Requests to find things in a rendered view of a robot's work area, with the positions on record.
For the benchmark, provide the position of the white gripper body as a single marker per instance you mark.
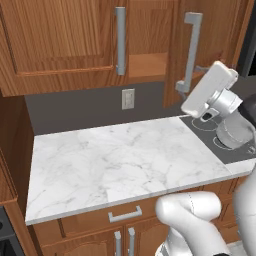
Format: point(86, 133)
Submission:
point(209, 87)

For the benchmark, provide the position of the wooden base drawer run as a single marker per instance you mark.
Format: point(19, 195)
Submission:
point(230, 213)

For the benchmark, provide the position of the narrow wooden wall cabinet door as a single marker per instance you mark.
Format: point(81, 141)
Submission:
point(216, 30)

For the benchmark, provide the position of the wooden drawer front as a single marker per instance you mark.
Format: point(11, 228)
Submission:
point(86, 221)

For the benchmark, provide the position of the white wall socket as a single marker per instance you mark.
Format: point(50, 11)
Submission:
point(128, 99)

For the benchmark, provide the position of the black appliance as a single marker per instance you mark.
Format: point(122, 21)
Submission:
point(8, 236)

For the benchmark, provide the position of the wide wooden wall cabinet door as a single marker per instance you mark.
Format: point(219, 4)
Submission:
point(60, 43)

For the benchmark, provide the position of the wooden base cabinet door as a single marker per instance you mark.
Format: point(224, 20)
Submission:
point(150, 238)
point(83, 245)

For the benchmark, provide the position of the tall wooden cabinet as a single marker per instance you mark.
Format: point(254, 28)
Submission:
point(13, 166)

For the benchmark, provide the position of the black range hood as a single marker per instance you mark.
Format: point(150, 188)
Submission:
point(248, 36)

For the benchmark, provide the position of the dark grey hob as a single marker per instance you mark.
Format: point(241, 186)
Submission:
point(230, 154)

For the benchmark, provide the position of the silver pot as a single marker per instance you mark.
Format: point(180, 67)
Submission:
point(235, 135)

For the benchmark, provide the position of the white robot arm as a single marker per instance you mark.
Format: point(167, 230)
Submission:
point(190, 220)

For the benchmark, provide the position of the wooden wall cabinet carcass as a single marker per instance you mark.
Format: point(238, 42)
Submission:
point(147, 50)

